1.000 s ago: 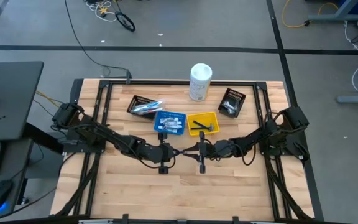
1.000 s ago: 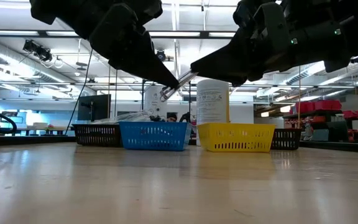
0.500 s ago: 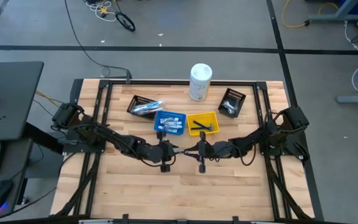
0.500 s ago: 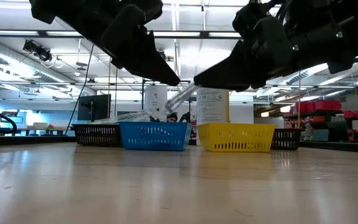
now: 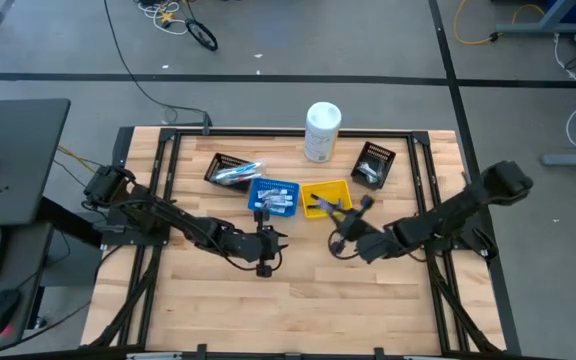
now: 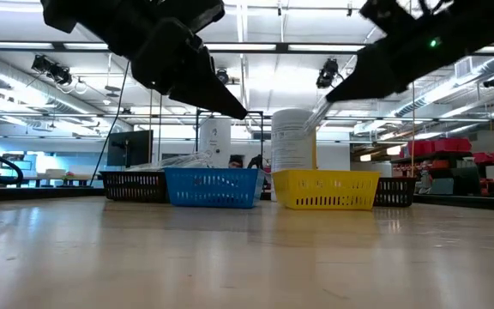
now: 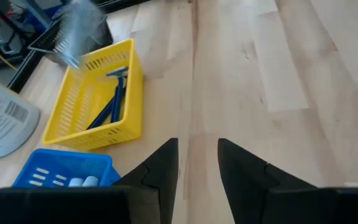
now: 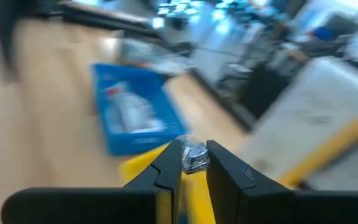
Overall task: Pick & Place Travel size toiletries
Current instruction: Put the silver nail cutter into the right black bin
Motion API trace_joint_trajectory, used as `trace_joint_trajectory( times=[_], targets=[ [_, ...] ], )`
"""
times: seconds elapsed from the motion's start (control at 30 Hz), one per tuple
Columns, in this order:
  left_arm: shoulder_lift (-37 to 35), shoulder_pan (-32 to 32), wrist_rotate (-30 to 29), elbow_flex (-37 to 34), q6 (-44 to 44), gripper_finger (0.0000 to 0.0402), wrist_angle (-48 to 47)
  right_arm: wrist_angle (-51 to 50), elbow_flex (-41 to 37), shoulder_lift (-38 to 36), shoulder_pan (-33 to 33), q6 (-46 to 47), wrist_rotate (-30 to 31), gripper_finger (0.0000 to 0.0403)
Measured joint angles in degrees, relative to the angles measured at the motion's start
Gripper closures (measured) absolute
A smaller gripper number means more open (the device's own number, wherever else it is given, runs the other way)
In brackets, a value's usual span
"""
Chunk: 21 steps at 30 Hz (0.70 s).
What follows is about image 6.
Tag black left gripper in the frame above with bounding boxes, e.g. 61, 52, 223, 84
133, 17, 248, 120

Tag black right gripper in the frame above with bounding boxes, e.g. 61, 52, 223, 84
324, 16, 467, 103

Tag clear packaged toothbrush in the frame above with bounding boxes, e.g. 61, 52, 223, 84
167, 149, 214, 169

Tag blue white toothbrush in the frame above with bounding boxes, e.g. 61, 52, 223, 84
301, 96, 334, 135

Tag blue plastic basket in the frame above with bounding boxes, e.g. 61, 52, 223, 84
164, 167, 266, 209

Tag yellow plastic basket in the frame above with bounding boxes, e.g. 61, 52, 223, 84
271, 169, 382, 210

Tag white column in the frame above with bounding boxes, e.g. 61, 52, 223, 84
199, 118, 232, 168

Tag overhead light bar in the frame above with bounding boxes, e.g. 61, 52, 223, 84
0, 40, 494, 56

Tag black monitor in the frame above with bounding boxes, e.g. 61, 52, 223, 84
106, 130, 154, 173

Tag white wipes canister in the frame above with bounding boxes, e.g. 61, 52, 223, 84
270, 108, 318, 173

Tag black mesh basket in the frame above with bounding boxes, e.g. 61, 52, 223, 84
373, 176, 419, 208
99, 170, 170, 203

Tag parts bin rack cart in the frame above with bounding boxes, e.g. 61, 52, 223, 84
390, 149, 494, 197

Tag black ceiling spotlights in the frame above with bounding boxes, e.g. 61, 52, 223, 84
31, 54, 74, 86

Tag black dome camera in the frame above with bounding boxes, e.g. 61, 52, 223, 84
214, 68, 231, 86

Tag black frame stand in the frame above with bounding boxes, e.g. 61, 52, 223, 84
194, 108, 265, 171

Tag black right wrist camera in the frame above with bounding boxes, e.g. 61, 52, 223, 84
360, 0, 418, 35

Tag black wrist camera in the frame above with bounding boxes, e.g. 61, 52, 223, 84
360, 0, 418, 35
160, 0, 226, 33

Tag yellow cable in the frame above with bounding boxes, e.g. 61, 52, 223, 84
409, 81, 416, 178

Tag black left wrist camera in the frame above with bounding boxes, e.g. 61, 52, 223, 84
160, 0, 226, 33

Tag thin black cable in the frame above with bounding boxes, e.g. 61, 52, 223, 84
88, 59, 131, 188

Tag black aluminium table frame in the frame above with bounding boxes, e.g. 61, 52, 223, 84
0, 187, 494, 212

